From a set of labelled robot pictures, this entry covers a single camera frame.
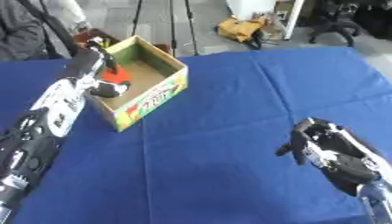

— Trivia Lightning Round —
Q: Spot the red block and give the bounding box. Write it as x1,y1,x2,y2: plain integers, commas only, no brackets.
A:
98,64,134,86

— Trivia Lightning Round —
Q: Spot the yellow bag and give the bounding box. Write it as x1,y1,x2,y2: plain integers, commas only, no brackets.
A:
215,16,270,50

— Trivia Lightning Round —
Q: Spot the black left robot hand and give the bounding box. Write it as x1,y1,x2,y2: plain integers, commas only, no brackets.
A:
59,37,132,99

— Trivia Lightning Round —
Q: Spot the black chair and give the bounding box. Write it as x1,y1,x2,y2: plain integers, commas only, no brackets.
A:
306,0,392,47

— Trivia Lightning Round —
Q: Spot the cardboard box with green inside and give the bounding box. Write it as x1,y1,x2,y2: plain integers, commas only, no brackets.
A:
84,35,190,133

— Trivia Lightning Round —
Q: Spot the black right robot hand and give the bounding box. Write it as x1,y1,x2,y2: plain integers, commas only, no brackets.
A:
274,116,391,197

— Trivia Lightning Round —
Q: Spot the white cabinet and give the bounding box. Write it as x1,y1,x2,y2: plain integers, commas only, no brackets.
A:
225,0,306,40

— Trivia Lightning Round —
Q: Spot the black tripod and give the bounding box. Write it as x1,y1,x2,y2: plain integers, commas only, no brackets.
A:
129,0,202,58

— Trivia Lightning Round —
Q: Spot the person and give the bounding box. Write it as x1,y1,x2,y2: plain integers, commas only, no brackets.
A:
0,0,92,61

